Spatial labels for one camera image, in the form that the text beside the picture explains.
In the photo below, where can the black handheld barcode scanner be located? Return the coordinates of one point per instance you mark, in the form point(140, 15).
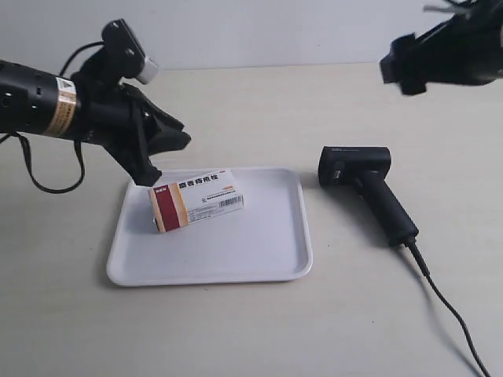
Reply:
point(364, 169)

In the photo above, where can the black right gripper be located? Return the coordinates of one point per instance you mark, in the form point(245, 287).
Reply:
point(399, 66)

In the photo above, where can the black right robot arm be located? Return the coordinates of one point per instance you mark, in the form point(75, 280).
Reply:
point(464, 50)

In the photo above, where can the white red medicine box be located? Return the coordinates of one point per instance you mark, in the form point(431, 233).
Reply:
point(182, 203)

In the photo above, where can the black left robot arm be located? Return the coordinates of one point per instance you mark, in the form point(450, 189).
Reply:
point(37, 102)

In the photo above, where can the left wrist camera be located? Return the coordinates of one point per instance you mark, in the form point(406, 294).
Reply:
point(124, 53)

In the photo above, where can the white plastic tray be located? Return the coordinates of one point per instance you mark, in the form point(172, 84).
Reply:
point(267, 241)

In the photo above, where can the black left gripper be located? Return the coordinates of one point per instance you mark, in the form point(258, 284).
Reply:
point(124, 122)

